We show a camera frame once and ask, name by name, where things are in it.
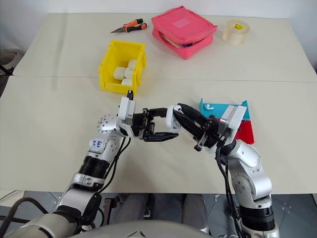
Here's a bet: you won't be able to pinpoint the red plastic tray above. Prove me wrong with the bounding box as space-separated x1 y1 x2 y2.
214 118 256 145

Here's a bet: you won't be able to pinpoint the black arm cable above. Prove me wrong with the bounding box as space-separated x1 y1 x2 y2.
78 135 132 230
214 142 245 238

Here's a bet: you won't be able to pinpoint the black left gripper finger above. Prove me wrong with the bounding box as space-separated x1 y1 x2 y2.
147 107 172 119
143 132 180 143

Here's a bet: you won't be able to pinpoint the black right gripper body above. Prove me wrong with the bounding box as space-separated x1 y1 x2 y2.
194 115 224 152

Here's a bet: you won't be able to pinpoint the pink fabric zip pouch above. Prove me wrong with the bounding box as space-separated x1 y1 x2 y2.
151 5 218 60

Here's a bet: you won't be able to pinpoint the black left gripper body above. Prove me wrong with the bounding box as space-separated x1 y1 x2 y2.
131 108 157 142

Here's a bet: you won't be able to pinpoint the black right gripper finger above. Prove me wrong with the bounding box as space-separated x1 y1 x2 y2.
172 111 206 142
177 103 211 126

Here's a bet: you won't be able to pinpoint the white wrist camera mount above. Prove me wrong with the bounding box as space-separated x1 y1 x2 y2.
217 105 246 145
117 90 137 136

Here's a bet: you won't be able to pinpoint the clear packing tape roll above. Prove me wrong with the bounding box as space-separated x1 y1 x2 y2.
222 19 251 47

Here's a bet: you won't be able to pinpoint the yellow plastic bin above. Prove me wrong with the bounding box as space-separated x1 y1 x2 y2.
99 39 147 96

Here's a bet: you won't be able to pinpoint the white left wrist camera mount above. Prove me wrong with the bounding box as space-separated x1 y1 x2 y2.
117 90 137 136

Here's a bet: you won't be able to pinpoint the orange and black pliers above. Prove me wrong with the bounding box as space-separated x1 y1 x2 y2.
110 18 148 34

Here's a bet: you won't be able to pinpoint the grey rounded shape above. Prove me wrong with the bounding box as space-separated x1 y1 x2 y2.
181 193 207 225
118 193 153 225

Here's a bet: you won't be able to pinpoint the black looped cable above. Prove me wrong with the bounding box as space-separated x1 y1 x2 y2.
0 197 49 234

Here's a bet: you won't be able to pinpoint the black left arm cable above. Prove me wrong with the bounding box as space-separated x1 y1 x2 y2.
78 135 132 230

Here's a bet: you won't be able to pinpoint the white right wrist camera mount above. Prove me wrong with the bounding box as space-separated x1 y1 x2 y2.
217 105 246 145

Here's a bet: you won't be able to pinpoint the teal plastic tray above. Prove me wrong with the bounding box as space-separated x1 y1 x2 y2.
199 98 251 120

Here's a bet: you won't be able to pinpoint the silver robot torso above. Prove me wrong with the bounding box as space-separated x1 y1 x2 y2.
0 212 210 238

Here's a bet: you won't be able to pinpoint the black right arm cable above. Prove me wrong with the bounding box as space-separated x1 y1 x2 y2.
214 142 245 238

